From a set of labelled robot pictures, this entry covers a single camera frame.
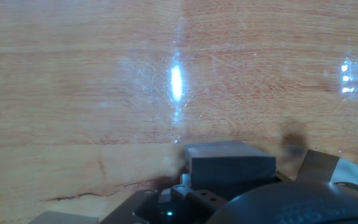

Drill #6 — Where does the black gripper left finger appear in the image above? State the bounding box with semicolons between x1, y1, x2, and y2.
99;172;229;224

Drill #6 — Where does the varnished wooden board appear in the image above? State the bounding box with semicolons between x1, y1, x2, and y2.
0;0;358;224

